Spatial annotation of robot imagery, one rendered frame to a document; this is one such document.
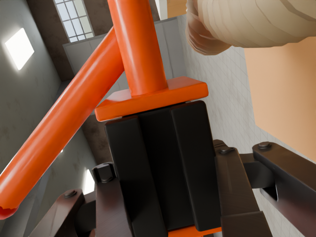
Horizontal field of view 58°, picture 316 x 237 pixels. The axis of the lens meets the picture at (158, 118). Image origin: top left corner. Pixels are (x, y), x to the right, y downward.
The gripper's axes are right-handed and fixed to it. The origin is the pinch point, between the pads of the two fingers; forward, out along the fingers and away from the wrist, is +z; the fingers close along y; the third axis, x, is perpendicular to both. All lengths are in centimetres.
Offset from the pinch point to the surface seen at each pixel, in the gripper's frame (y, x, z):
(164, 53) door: 59, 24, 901
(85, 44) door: -166, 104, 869
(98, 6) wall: -97, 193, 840
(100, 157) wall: -257, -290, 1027
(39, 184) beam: -239, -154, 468
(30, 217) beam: -238, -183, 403
